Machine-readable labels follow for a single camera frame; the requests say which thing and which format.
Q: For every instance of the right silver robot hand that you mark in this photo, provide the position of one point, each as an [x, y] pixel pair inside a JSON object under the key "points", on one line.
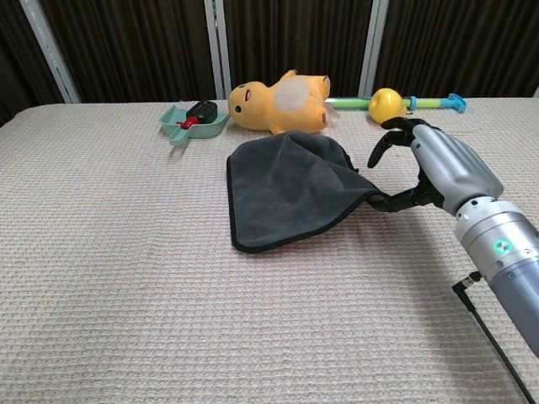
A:
{"points": [[455, 168]]}

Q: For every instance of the dark grey cloth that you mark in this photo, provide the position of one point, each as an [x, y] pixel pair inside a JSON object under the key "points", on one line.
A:
{"points": [[286, 193]]}

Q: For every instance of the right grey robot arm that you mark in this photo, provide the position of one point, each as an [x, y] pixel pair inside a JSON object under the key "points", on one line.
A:
{"points": [[505, 252]]}

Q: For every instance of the yellow toy pear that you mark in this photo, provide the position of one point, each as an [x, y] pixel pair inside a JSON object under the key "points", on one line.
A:
{"points": [[385, 105]]}

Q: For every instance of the green and blue pump toy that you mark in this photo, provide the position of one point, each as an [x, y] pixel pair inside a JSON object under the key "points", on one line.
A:
{"points": [[353, 103]]}

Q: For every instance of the dark pleated partition panel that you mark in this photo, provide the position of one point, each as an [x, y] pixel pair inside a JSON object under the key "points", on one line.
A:
{"points": [[17, 63], [463, 46], [135, 50], [295, 38]]}

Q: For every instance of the yellow plush toy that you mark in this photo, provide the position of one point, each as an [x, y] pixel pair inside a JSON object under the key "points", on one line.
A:
{"points": [[269, 105]]}

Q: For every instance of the teal plastic dustpan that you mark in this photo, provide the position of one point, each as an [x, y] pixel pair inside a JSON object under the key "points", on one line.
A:
{"points": [[202, 130]]}

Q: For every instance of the small black device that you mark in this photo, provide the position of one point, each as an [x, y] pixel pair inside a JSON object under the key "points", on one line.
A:
{"points": [[204, 111]]}

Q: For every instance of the small red clip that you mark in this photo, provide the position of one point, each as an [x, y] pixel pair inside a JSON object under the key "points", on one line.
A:
{"points": [[189, 121]]}

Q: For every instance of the beige woven tablecloth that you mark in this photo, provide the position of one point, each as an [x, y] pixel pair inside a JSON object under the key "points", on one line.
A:
{"points": [[126, 252]]}

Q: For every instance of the white partition post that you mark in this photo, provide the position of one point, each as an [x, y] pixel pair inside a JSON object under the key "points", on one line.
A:
{"points": [[217, 50], [372, 46], [50, 54]]}

